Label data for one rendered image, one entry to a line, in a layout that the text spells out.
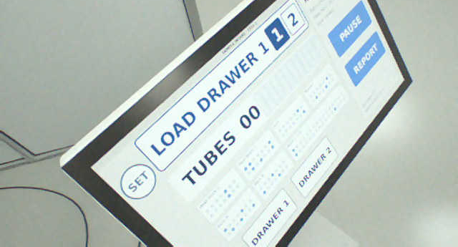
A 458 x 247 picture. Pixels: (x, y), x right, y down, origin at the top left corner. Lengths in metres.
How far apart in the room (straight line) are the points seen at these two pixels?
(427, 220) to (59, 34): 1.61
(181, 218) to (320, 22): 0.34
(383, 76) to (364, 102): 0.07
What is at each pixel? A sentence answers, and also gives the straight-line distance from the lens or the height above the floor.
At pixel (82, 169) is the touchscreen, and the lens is 0.39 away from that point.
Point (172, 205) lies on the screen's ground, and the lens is 0.42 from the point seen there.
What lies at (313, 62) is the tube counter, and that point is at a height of 1.10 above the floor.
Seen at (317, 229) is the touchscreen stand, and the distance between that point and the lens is 1.51.
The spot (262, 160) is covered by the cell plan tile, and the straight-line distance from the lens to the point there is 0.47.
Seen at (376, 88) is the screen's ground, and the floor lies 1.01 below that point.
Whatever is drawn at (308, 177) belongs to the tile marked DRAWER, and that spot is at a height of 1.00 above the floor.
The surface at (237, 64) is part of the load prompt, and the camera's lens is 0.44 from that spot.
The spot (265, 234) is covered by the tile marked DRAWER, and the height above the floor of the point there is 1.00.
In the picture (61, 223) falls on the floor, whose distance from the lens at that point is 1.82.
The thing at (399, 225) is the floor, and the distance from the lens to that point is 1.63.
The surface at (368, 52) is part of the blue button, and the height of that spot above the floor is 1.05.
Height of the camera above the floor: 1.49
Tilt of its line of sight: 58 degrees down
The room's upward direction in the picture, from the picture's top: 12 degrees counter-clockwise
